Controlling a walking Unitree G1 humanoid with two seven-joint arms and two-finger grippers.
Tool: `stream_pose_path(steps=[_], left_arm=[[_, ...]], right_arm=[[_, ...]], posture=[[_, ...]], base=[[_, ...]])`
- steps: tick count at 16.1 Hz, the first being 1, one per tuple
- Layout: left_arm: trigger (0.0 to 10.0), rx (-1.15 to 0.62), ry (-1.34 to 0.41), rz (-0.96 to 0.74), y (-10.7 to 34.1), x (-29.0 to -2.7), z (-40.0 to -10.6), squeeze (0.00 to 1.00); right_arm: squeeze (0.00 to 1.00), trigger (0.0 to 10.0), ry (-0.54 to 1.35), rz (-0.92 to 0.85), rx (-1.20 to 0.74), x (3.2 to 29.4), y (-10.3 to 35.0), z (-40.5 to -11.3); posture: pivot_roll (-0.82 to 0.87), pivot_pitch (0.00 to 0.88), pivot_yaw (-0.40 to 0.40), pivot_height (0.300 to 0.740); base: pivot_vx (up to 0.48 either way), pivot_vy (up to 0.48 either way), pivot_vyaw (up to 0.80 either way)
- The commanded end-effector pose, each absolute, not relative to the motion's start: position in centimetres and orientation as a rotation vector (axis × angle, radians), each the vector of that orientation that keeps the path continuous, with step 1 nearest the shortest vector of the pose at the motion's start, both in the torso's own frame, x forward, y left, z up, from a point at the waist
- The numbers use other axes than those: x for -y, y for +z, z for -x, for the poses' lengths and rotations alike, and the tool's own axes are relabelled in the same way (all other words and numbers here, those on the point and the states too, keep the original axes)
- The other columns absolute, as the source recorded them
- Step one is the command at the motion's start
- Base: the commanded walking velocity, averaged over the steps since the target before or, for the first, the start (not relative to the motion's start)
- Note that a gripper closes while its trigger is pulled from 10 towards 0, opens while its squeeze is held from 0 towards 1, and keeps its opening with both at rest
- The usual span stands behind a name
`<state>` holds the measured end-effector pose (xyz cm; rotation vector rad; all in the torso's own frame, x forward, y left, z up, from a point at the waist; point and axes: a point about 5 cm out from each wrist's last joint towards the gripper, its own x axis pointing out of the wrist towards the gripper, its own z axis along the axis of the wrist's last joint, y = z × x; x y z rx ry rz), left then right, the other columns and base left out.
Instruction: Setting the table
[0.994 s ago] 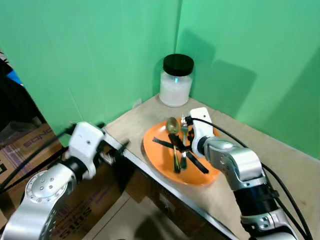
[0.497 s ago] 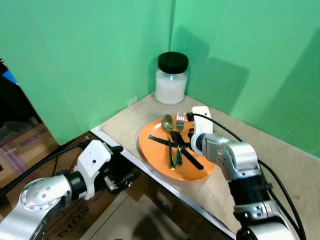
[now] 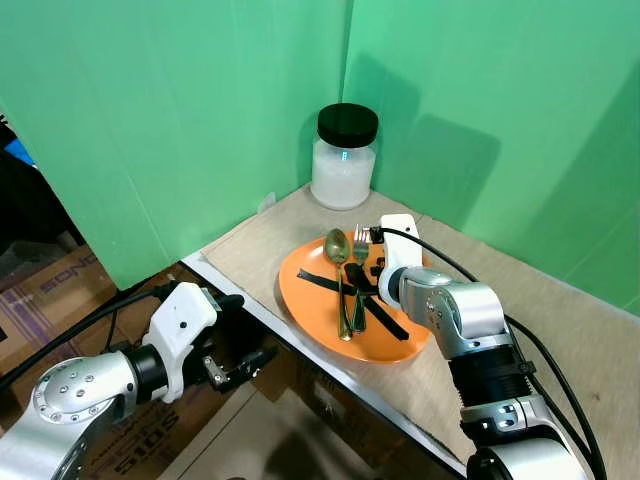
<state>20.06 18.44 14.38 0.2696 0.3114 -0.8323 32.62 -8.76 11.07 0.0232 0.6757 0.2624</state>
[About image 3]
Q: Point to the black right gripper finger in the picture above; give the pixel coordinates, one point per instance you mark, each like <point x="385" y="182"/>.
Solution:
<point x="388" y="318"/>
<point x="320" y="279"/>

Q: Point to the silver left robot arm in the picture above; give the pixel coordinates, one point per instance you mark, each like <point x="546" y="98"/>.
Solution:
<point x="70" y="405"/>

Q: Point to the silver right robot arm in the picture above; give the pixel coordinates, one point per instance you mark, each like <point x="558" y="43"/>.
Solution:
<point x="465" y="315"/>

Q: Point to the orange plate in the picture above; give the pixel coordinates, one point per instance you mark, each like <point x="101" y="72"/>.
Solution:
<point x="312" y="308"/>

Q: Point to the gold metal spoon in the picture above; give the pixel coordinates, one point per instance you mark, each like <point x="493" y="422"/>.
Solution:
<point x="336" y="246"/>

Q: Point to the gold metal fork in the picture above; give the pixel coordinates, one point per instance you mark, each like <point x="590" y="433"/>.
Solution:
<point x="360" y="246"/>

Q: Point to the small white tab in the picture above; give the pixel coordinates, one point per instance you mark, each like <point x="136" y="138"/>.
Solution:
<point x="268" y="204"/>

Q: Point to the glass jar with black lid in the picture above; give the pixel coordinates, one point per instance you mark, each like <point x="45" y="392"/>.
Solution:
<point x="343" y="178"/>

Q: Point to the cardboard box with number print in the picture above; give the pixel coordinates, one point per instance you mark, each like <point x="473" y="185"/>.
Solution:
<point x="150" y="440"/>

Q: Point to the cardboard box with purple print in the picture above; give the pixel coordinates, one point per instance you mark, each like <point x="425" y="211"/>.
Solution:
<point x="60" y="285"/>

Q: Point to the green backdrop board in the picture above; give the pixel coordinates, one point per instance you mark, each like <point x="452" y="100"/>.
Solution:
<point x="180" y="120"/>
<point x="500" y="120"/>

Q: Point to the small blue object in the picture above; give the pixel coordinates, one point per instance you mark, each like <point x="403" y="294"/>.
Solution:
<point x="20" y="152"/>

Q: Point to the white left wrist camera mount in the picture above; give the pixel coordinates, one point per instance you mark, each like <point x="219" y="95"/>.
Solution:
<point x="180" y="325"/>

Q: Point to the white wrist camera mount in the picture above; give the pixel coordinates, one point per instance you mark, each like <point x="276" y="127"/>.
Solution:
<point x="180" y="325"/>
<point x="401" y="238"/>

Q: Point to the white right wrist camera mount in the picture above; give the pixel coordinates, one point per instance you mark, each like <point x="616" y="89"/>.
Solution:
<point x="401" y="238"/>

